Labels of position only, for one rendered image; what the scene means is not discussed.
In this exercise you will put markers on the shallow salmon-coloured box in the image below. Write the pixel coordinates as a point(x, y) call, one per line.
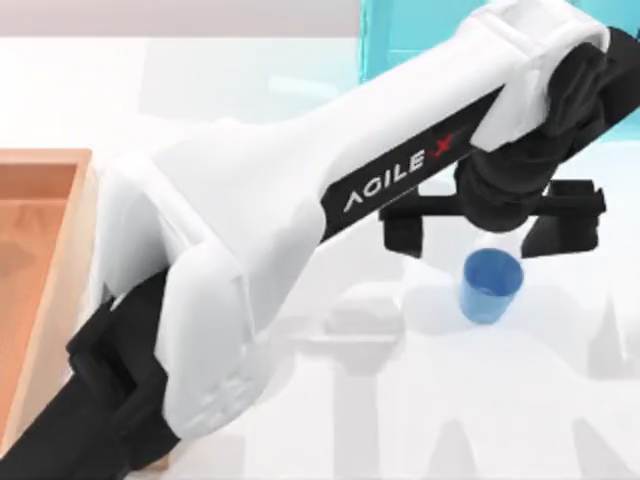
point(35, 240)

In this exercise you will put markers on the blue cup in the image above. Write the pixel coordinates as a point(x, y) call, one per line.
point(492, 290)

